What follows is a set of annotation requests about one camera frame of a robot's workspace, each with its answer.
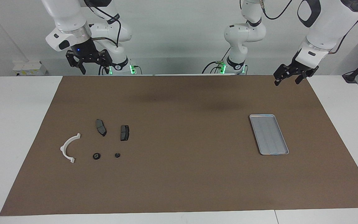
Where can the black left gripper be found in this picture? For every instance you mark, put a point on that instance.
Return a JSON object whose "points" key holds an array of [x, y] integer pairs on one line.
{"points": [[303, 68]]}

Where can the curved grey brake pad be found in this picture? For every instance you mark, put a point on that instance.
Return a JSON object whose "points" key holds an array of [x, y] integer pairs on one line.
{"points": [[100, 127]]}

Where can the rectangular grey brake pad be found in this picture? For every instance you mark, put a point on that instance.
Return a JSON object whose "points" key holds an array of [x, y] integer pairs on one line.
{"points": [[124, 133]]}

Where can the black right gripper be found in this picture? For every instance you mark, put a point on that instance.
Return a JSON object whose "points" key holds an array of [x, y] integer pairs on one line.
{"points": [[87, 54]]}

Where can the brown table mat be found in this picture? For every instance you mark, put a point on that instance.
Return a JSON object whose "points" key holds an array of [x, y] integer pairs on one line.
{"points": [[179, 171]]}

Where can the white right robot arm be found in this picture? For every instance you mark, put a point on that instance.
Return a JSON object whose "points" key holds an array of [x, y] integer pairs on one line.
{"points": [[67, 15]]}

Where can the white box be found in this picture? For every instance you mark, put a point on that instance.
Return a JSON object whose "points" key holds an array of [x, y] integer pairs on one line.
{"points": [[29, 68]]}

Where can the silver metal tray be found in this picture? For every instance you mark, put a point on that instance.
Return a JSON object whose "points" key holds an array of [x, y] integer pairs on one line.
{"points": [[275, 146]]}

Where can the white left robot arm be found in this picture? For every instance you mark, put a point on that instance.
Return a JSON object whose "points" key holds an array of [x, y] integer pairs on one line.
{"points": [[328, 25]]}

